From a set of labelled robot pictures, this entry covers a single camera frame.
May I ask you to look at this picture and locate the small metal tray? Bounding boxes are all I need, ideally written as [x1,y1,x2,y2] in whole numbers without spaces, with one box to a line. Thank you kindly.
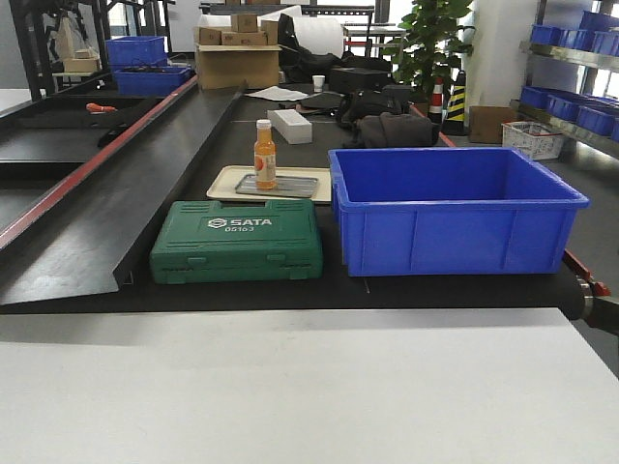
[235,174,318,198]

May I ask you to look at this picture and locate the beige plastic tray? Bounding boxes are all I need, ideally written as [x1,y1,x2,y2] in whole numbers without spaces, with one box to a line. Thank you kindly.
[206,165,332,204]

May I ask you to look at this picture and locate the orange juice bottle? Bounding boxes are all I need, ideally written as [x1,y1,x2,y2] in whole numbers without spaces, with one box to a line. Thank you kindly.
[253,119,277,189]

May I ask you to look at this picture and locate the large blue plastic bin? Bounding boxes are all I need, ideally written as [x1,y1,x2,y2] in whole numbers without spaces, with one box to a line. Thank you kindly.
[329,147,589,276]

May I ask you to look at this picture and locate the white foam block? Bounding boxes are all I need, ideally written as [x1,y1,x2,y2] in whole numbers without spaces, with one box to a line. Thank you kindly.
[267,109,312,145]

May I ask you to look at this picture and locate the green SATA tool case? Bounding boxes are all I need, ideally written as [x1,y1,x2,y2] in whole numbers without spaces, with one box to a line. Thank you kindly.
[149,199,323,284]

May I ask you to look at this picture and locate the dark bag on belt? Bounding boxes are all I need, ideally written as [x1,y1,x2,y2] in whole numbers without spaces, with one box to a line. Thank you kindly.
[342,112,440,149]

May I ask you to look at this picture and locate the white paper cup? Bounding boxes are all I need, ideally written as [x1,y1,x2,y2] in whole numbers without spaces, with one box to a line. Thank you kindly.
[312,74,325,93]

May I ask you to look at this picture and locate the red white traffic cone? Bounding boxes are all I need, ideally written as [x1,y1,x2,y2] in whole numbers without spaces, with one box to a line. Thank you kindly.
[427,76,443,125]

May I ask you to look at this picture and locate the yellow black traffic cone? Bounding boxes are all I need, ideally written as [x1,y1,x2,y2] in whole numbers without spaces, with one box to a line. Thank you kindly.
[442,70,467,136]

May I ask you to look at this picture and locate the large cardboard box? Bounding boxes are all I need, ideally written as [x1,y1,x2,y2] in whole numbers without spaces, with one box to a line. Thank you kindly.
[195,45,280,90]

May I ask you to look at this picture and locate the brown cardboard box on floor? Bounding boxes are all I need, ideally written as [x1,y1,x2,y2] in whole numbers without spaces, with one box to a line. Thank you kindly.
[469,105,517,144]

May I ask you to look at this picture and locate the green potted plant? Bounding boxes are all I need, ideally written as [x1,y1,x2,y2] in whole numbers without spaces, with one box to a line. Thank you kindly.
[384,0,475,97]

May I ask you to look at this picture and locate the blue crate on conveyor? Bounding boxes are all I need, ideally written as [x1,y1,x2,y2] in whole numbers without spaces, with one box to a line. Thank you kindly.
[113,67,193,97]

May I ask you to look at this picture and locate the red conveyor roller end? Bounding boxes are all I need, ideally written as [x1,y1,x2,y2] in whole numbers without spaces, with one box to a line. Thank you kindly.
[563,249,613,324]

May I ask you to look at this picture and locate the orange handled tool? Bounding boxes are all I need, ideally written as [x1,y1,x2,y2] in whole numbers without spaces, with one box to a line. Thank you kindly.
[85,102,117,114]

